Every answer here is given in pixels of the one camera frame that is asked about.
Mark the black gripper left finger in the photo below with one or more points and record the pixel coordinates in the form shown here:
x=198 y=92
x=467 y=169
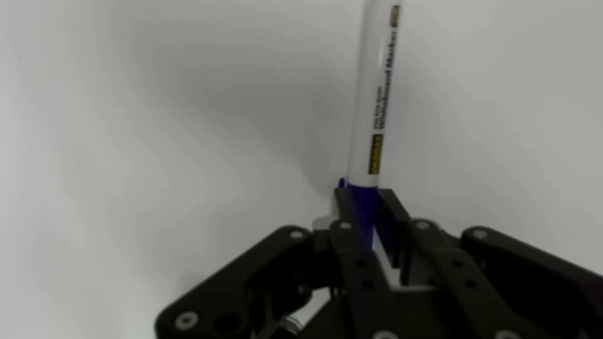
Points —
x=282 y=282

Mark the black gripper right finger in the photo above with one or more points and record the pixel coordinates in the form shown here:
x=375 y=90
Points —
x=501 y=282

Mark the white marker with blue cap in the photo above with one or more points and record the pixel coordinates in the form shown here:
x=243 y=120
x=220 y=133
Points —
x=375 y=94

